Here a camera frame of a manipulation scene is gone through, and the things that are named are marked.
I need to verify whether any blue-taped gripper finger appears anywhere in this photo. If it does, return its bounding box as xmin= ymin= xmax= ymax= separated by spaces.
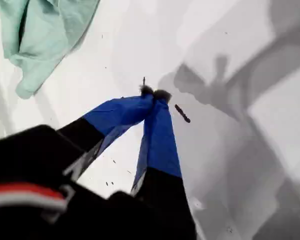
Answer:
xmin=57 ymin=85 xmax=155 ymax=180
xmin=130 ymin=89 xmax=191 ymax=209

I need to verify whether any pale green T-shirt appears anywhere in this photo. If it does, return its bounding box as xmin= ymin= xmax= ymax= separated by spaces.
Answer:
xmin=0 ymin=0 xmax=101 ymax=99

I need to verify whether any small dark scrap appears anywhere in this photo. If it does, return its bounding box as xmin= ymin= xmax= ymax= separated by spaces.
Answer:
xmin=174 ymin=104 xmax=191 ymax=124

